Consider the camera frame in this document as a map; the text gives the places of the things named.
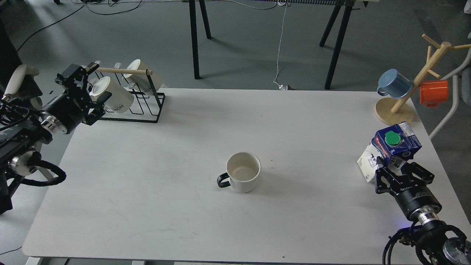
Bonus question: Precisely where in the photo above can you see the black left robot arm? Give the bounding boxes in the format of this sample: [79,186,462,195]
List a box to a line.
[0,62,111,213]

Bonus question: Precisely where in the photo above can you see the wooden mug tree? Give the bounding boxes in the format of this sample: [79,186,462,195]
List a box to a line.
[375,34,471,126]

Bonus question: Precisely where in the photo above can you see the black table legs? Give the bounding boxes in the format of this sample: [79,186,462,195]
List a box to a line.
[188,0,213,80]
[319,0,355,89]

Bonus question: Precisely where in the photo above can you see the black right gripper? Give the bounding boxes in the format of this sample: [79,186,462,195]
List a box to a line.
[375,162,442,221]

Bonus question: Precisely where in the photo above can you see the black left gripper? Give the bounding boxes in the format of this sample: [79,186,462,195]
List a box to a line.
[40,63,112,135]

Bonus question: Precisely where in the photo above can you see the rear cream mug on rack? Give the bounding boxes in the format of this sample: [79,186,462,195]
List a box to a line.
[123,59,164,96]

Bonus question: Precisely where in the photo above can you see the black table legs right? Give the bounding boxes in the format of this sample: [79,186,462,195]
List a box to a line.
[319,0,355,89]

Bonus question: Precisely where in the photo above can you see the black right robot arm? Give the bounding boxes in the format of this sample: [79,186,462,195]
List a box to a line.
[375,157,470,265]

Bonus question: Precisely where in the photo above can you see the cream mug on rack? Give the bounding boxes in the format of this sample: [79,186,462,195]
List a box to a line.
[90,77,134,114]
[123,59,164,96]

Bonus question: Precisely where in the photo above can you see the white mug black handle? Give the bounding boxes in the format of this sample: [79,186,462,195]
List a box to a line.
[217,152,261,193]

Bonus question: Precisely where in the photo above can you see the blue white milk carton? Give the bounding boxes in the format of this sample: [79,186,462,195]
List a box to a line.
[357,122,422,183]

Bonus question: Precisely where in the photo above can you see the grey office chair left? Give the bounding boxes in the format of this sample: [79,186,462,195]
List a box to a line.
[2,65,43,110]

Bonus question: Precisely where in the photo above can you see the black table legs left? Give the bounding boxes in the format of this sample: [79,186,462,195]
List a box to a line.
[188,0,213,80]

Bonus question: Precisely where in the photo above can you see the black wire mug rack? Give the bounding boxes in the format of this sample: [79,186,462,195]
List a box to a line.
[89,63,166,123]

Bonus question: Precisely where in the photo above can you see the front cream mug on rack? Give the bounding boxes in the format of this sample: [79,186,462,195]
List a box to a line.
[90,77,134,114]

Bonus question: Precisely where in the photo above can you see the orange mug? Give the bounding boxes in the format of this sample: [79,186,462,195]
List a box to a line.
[419,80,449,107]

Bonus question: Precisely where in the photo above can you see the white hanging cable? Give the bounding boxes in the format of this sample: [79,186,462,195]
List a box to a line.
[273,0,291,90]

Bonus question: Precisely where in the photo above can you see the white chair right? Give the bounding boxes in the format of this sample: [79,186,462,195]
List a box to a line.
[429,48,471,139]

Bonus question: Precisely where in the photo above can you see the blue mug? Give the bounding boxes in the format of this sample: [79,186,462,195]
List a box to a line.
[376,68,414,99]

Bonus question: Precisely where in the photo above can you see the black floor cables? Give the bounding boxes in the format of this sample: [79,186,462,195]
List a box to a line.
[17,0,192,52]

